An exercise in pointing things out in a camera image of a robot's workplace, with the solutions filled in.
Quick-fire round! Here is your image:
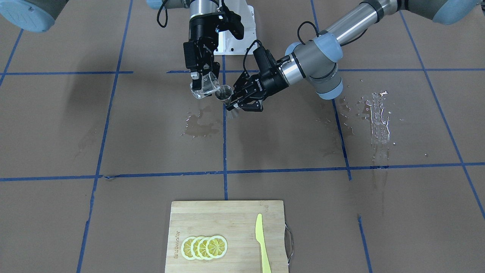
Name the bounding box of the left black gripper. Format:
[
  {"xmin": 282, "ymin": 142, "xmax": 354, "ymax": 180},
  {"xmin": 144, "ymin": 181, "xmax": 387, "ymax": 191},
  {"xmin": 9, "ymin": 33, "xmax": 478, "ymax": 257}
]
[{"xmin": 226, "ymin": 72, "xmax": 289, "ymax": 112}]

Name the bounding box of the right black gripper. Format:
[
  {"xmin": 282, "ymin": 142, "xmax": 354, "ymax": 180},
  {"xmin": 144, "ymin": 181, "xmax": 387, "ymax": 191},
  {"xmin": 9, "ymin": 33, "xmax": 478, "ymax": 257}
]
[{"xmin": 183, "ymin": 14, "xmax": 221, "ymax": 91}]

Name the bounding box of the clear glass beaker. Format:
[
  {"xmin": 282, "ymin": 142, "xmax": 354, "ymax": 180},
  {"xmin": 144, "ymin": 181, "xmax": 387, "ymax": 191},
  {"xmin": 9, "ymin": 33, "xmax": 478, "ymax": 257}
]
[{"xmin": 189, "ymin": 72, "xmax": 221, "ymax": 100}]

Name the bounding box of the steel double jigger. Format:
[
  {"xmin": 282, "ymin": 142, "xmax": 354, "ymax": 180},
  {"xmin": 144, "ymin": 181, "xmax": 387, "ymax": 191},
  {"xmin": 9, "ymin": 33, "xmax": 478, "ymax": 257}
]
[{"xmin": 214, "ymin": 85, "xmax": 239, "ymax": 119}]

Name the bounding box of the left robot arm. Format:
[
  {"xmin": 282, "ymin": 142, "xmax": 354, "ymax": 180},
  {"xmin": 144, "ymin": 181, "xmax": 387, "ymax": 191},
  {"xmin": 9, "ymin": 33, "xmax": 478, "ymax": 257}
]
[{"xmin": 225, "ymin": 0, "xmax": 479, "ymax": 112}]

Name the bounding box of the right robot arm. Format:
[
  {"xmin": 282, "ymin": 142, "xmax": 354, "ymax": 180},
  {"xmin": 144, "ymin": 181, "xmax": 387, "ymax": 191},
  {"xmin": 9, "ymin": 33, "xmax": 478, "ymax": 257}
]
[{"xmin": 1, "ymin": 0, "xmax": 192, "ymax": 104}]

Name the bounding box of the bamboo cutting board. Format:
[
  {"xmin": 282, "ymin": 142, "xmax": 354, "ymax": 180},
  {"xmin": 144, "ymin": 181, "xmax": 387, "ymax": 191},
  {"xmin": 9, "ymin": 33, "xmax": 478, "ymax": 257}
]
[{"xmin": 164, "ymin": 200, "xmax": 289, "ymax": 273}]

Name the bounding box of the lemon slice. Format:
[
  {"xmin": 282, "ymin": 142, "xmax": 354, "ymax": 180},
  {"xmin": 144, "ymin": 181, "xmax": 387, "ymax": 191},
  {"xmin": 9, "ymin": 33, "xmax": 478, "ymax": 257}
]
[
  {"xmin": 189, "ymin": 236, "xmax": 204, "ymax": 260},
  {"xmin": 196, "ymin": 237, "xmax": 213, "ymax": 260},
  {"xmin": 181, "ymin": 236, "xmax": 196, "ymax": 260},
  {"xmin": 206, "ymin": 235, "xmax": 228, "ymax": 259}
]

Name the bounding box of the yellow plastic knife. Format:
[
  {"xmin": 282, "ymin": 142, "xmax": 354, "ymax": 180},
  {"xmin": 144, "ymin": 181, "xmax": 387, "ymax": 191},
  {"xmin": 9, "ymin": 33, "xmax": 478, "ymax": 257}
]
[{"xmin": 255, "ymin": 213, "xmax": 271, "ymax": 273}]

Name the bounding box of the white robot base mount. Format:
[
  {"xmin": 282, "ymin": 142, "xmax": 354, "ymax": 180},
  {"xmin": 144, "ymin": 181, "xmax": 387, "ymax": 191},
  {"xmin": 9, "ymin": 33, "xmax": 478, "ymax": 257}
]
[{"xmin": 214, "ymin": 0, "xmax": 257, "ymax": 55}]

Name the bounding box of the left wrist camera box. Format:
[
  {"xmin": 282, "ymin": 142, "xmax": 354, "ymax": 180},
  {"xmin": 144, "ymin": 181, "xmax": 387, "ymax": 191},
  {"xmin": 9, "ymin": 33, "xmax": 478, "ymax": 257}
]
[{"xmin": 253, "ymin": 46, "xmax": 277, "ymax": 79}]

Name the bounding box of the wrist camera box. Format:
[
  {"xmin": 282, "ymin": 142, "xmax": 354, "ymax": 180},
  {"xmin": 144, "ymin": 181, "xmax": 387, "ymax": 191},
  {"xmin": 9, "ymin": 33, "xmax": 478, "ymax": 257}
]
[
  {"xmin": 253, "ymin": 46, "xmax": 277, "ymax": 79},
  {"xmin": 217, "ymin": 10, "xmax": 244, "ymax": 40}
]

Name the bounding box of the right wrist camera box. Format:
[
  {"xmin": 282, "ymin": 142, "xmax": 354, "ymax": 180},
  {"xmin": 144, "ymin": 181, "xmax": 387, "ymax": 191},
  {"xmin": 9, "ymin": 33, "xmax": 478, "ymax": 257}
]
[{"xmin": 217, "ymin": 10, "xmax": 244, "ymax": 40}]

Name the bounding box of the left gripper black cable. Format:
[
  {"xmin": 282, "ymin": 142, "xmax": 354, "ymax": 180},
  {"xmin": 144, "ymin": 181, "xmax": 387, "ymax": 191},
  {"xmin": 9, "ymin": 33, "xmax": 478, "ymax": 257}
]
[{"xmin": 242, "ymin": 21, "xmax": 368, "ymax": 76}]

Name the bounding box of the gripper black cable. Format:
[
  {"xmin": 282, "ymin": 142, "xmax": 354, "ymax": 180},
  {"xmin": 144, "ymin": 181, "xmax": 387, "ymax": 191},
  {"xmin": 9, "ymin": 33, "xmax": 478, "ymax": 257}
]
[
  {"xmin": 242, "ymin": 21, "xmax": 368, "ymax": 76},
  {"xmin": 157, "ymin": 0, "xmax": 171, "ymax": 28}
]

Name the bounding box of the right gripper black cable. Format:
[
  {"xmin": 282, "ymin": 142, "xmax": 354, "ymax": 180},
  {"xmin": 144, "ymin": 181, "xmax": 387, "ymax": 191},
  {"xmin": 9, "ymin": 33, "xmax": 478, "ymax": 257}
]
[{"xmin": 157, "ymin": 0, "xmax": 171, "ymax": 28}]

